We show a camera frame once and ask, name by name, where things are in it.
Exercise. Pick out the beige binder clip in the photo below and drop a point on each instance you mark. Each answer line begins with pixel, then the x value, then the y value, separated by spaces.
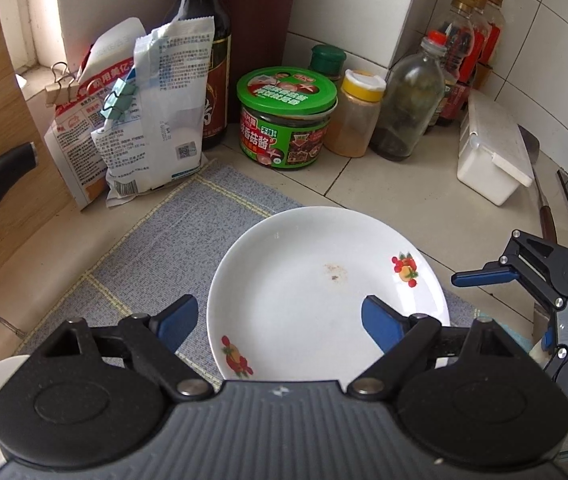
pixel 58 91

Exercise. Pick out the yellow cap spice jar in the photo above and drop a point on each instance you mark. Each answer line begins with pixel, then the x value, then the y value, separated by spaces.
pixel 351 120

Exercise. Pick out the green lid sauce jar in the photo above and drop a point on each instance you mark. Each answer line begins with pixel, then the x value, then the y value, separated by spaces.
pixel 284 120

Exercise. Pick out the dark red knife holder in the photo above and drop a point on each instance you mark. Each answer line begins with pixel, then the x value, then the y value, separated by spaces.
pixel 259 10

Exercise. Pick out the white blue seasoning bag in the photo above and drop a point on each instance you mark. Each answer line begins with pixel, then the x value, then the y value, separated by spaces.
pixel 163 110

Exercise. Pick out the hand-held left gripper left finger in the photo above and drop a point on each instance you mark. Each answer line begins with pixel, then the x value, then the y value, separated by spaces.
pixel 179 317

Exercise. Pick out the green binder clip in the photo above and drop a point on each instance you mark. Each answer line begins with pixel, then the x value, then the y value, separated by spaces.
pixel 119 100

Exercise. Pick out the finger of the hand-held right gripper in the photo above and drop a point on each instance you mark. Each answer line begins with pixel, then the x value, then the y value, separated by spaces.
pixel 484 275
pixel 549 342

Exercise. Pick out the green cap spice bottle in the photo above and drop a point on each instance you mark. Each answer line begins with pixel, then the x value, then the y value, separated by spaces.
pixel 328 60

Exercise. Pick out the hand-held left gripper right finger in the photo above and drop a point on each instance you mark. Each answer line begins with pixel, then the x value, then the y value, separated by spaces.
pixel 379 321

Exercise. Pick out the dark soy sauce bottle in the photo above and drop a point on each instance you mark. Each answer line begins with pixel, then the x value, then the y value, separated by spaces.
pixel 203 20

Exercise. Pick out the white plastic seasoning box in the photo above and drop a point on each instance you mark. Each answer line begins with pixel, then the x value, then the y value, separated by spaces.
pixel 489 150

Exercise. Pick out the white red seasoning bag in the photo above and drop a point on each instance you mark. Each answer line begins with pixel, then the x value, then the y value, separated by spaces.
pixel 71 135

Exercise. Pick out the clear glass bottle red cap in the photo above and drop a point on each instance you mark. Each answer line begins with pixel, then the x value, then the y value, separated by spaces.
pixel 406 105

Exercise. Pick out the grey checked mat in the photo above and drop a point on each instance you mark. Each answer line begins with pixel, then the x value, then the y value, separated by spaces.
pixel 163 240

